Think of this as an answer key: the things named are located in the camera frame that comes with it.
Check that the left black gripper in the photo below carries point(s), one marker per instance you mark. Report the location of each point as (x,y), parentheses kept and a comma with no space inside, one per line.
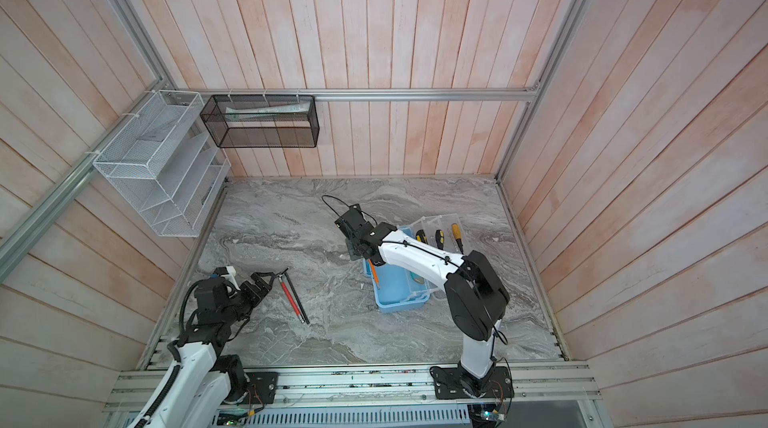
(257,297)

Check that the black hex key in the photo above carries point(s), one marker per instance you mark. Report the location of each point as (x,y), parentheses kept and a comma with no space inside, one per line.
(295,295)

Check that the yellow black utility knife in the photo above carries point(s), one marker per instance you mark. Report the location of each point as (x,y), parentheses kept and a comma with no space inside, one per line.
(421,236)

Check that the light blue plastic tool box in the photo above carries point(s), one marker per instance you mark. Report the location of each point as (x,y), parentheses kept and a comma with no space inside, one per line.
(398,292)

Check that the teal tool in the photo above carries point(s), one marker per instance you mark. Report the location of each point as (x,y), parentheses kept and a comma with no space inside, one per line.
(417,279)

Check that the black yellow handled screwdriver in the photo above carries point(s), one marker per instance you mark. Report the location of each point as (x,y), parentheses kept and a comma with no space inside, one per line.
(439,239)

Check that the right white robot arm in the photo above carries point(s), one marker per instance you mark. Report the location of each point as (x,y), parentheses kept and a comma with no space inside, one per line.
(476,297)

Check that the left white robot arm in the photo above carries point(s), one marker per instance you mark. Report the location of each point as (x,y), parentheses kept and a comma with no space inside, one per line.
(201,377)

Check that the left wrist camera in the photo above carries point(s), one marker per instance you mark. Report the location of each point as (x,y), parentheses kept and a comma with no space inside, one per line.
(228,272)

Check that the white wire mesh shelf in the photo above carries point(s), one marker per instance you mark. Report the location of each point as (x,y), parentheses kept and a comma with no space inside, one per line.
(168,174)

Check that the black wire mesh basket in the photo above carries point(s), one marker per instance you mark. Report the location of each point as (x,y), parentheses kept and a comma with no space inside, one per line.
(262,121)

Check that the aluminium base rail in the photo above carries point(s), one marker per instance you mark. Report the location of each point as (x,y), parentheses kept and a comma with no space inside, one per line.
(369,385)

